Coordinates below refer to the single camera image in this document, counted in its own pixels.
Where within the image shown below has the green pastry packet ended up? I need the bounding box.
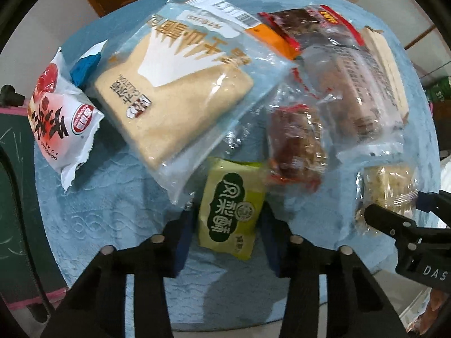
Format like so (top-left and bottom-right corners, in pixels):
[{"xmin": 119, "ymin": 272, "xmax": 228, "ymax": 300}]
[{"xmin": 197, "ymin": 158, "xmax": 266, "ymax": 261}]

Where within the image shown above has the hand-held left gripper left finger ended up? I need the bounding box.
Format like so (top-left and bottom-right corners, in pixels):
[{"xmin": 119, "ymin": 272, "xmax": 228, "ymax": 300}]
[{"xmin": 40, "ymin": 206, "xmax": 198, "ymax": 338}]

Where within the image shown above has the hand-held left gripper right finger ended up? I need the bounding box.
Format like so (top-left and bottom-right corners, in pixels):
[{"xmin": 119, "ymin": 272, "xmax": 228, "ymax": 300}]
[{"xmin": 259, "ymin": 201, "xmax": 413, "ymax": 338}]

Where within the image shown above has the clear nougat packet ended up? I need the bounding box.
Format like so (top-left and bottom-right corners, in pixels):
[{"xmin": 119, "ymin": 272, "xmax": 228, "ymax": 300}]
[{"xmin": 354, "ymin": 164, "xmax": 421, "ymax": 236}]

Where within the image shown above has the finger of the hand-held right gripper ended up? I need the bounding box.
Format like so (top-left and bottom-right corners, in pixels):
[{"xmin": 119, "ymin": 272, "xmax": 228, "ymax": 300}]
[
  {"xmin": 363, "ymin": 203, "xmax": 418, "ymax": 243},
  {"xmin": 417, "ymin": 190, "xmax": 451, "ymax": 215}
]

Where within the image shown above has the green carton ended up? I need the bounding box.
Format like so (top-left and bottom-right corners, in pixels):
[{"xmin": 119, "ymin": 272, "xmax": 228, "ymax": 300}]
[{"xmin": 425, "ymin": 77, "xmax": 451, "ymax": 103}]

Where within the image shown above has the red date snack packet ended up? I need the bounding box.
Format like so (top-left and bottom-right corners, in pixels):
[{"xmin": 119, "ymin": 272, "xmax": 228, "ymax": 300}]
[{"xmin": 264, "ymin": 102, "xmax": 330, "ymax": 191}]

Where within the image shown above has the blue textured blanket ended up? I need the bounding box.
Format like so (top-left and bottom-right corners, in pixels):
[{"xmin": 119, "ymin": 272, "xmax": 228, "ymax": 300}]
[{"xmin": 33, "ymin": 0, "xmax": 441, "ymax": 328}]

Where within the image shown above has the small blue snack packet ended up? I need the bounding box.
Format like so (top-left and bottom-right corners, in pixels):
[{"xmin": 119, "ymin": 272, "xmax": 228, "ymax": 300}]
[{"xmin": 70, "ymin": 40, "xmax": 108, "ymax": 88}]

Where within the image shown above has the red clear snack packet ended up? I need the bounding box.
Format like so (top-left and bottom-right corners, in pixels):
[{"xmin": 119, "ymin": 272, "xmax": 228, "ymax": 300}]
[{"xmin": 257, "ymin": 5, "xmax": 363, "ymax": 52}]

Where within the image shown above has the pink framed chalkboard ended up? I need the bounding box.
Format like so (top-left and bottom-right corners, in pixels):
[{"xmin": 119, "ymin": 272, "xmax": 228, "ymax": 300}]
[{"xmin": 0, "ymin": 107, "xmax": 67, "ymax": 310}]

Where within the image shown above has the clear brown cake packet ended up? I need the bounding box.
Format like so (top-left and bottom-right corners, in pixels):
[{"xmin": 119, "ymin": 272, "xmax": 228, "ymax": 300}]
[{"xmin": 292, "ymin": 46, "xmax": 406, "ymax": 163}]

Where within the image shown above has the white orange snack packet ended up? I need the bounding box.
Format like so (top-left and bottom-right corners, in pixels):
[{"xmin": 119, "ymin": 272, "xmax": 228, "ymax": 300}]
[{"xmin": 185, "ymin": 0, "xmax": 302, "ymax": 60}]

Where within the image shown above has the white and red snack packet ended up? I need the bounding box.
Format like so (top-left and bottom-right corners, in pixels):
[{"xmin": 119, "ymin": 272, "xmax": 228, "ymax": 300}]
[{"xmin": 27, "ymin": 47, "xmax": 104, "ymax": 192}]

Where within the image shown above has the large clear bread packet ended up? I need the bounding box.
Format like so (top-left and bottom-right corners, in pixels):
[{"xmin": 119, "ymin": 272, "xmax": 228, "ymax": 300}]
[{"xmin": 93, "ymin": 2, "xmax": 297, "ymax": 205}]

